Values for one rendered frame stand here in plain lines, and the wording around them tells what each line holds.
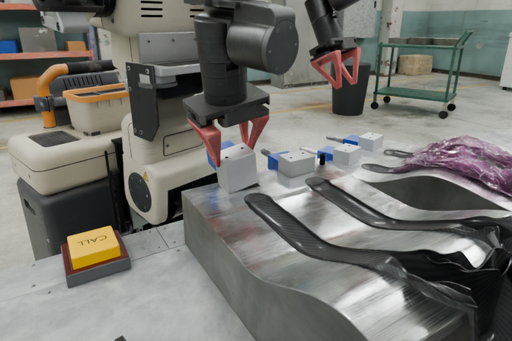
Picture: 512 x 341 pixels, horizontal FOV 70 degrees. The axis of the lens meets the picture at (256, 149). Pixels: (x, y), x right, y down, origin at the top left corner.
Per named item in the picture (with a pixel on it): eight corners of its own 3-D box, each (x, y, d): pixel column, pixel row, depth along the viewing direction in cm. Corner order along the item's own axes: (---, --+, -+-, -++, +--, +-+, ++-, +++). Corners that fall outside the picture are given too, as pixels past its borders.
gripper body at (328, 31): (358, 43, 82) (347, 12, 81) (334, 46, 75) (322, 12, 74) (334, 55, 86) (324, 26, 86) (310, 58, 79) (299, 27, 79)
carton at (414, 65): (395, 73, 805) (398, 55, 792) (414, 71, 833) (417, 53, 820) (411, 76, 769) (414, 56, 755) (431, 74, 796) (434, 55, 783)
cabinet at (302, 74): (270, 85, 660) (272, -34, 595) (315, 81, 705) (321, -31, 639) (284, 90, 621) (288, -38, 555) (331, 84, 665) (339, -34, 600)
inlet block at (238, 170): (193, 155, 62) (187, 128, 60) (219, 145, 64) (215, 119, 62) (228, 195, 53) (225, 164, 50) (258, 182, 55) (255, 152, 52)
